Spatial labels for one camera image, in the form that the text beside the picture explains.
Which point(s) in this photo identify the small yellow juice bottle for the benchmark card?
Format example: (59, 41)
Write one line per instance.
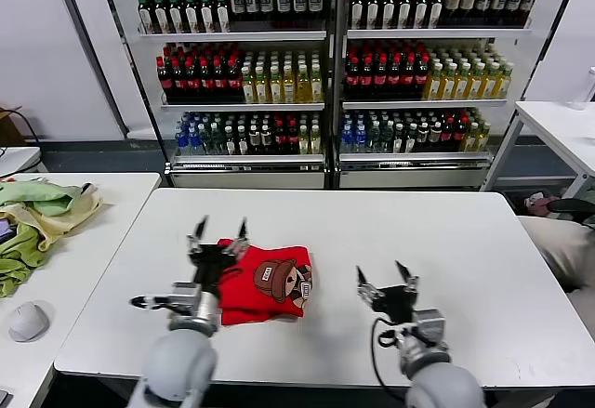
(304, 143)
(483, 137)
(315, 143)
(470, 138)

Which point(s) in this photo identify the green and yellow cloth pile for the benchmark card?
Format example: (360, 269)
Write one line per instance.
(60, 222)

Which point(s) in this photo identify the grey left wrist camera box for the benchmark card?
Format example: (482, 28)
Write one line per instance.
(183, 294)

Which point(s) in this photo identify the small green tinted water bottle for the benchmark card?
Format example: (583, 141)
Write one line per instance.
(205, 142)
(373, 138)
(386, 138)
(217, 142)

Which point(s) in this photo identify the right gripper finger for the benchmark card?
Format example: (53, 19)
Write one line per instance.
(365, 289)
(409, 282)

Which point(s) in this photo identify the person's beige trouser leg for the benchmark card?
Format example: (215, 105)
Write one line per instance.
(553, 245)

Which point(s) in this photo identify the small purple dark object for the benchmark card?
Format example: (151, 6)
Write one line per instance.
(5, 231)

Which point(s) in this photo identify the beige label dark bottle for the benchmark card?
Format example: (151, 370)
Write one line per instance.
(512, 4)
(483, 3)
(452, 3)
(526, 4)
(467, 3)
(498, 4)

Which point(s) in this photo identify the white computer mouse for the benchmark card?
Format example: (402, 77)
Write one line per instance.
(28, 322)

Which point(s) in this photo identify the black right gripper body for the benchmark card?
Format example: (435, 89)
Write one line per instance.
(395, 303)

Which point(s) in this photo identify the pink clothes pile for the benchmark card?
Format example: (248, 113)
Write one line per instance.
(537, 202)

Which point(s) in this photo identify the brown cardboard box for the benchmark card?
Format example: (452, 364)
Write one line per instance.
(7, 127)

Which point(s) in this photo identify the red t-shirt with bear print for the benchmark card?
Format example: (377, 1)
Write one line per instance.
(241, 303)

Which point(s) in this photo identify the black flat device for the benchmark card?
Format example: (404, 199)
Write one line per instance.
(3, 398)

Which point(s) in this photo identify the white cap dark tea bottle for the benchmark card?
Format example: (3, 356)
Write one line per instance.
(284, 4)
(252, 6)
(267, 5)
(237, 6)
(300, 4)
(315, 3)

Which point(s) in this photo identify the small white cap dark bottle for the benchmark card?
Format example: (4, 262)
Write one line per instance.
(254, 140)
(398, 140)
(422, 137)
(266, 140)
(242, 144)
(411, 139)
(434, 136)
(230, 144)

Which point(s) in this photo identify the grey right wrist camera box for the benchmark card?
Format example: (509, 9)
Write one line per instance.
(430, 326)

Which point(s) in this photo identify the small red cap cola bottle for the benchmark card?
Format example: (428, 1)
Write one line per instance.
(447, 135)
(293, 140)
(280, 140)
(459, 135)

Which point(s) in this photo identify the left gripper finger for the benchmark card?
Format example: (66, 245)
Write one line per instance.
(241, 240)
(197, 238)

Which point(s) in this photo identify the light green garment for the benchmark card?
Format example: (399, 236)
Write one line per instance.
(42, 196)

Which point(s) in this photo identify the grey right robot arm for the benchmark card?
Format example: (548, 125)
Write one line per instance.
(441, 380)

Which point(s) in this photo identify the white beverage shelf unit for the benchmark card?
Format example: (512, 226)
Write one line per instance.
(246, 179)
(413, 178)

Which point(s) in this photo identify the olive green garment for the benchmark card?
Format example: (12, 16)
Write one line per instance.
(18, 259)

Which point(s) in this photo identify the green cap white label bottle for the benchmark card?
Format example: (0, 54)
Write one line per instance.
(207, 17)
(388, 13)
(192, 17)
(404, 13)
(223, 17)
(162, 17)
(372, 13)
(356, 13)
(420, 13)
(146, 17)
(176, 17)
(436, 13)

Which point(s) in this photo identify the small blue water bottle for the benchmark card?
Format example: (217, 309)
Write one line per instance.
(360, 140)
(181, 143)
(194, 143)
(347, 140)

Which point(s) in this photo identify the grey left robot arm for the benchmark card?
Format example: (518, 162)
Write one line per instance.
(181, 361)

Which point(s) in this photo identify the white side table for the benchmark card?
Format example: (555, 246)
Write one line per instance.
(558, 129)

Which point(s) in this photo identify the black chair armrest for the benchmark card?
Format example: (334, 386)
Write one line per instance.
(569, 206)

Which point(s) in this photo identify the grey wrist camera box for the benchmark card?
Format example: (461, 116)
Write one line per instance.
(430, 326)
(183, 294)

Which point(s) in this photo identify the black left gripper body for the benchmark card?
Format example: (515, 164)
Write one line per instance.
(211, 264)

